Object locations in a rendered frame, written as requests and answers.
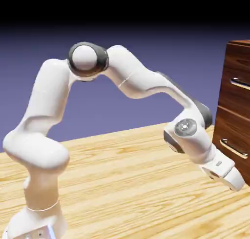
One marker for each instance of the dark wood drawer front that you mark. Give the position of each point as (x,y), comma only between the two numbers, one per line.
(230,125)
(234,63)

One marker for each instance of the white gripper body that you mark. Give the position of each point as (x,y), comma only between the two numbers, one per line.
(227,170)

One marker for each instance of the dark wood cabinet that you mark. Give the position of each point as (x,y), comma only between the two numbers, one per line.
(232,125)

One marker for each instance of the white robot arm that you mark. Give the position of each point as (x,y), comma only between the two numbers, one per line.
(48,110)

